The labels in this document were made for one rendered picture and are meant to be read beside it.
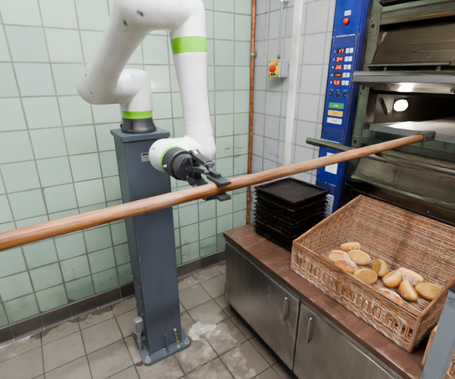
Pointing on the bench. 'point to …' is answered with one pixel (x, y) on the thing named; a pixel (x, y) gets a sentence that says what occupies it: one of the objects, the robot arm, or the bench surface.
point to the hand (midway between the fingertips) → (219, 186)
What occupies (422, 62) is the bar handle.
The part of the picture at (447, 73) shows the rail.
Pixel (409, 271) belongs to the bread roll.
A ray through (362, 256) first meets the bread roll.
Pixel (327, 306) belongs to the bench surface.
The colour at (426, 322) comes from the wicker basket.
